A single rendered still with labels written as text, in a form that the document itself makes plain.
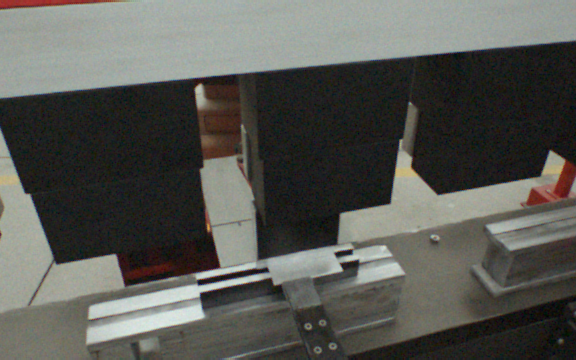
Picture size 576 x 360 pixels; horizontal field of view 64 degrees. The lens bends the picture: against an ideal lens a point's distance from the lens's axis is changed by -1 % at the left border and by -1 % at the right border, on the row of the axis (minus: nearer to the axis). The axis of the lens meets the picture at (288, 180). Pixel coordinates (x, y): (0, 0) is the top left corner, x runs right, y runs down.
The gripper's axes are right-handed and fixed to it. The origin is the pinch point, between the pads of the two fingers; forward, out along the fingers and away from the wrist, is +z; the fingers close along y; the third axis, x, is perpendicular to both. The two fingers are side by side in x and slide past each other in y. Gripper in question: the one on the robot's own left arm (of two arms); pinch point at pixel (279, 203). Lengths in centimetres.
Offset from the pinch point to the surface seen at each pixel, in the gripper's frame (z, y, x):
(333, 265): 6.6, 3.4, -11.0
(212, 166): -5.5, -7.7, 13.4
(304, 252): 4.7, 0.3, -10.0
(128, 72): -16.4, -15.7, -25.4
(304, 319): 9.6, -2.5, -17.5
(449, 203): 39, 118, 145
